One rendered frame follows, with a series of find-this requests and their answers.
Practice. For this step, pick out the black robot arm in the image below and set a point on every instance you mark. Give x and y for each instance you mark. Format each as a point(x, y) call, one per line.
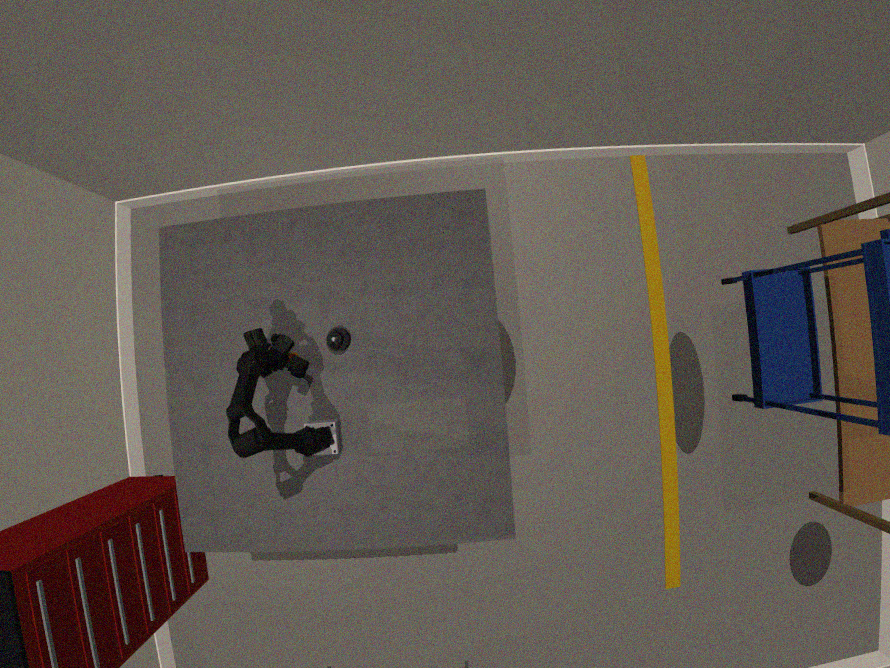
point(256, 362)

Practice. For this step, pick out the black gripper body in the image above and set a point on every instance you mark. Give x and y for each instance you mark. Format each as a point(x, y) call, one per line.
point(299, 366)

